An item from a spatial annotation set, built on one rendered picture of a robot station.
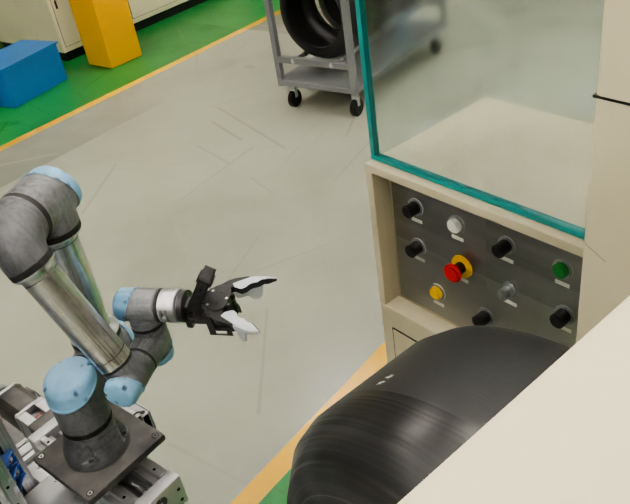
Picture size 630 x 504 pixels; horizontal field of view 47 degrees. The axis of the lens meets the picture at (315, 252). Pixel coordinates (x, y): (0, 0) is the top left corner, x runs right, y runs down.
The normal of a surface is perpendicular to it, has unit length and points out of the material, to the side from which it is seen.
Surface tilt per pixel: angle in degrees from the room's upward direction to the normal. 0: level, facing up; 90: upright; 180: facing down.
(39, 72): 90
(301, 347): 0
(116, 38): 90
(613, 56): 90
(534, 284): 90
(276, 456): 0
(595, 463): 0
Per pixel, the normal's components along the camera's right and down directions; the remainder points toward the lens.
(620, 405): -0.14, -0.82
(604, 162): -0.75, 0.46
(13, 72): 0.89, 0.15
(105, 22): 0.77, 0.26
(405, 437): -0.47, -0.72
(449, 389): -0.29, -0.88
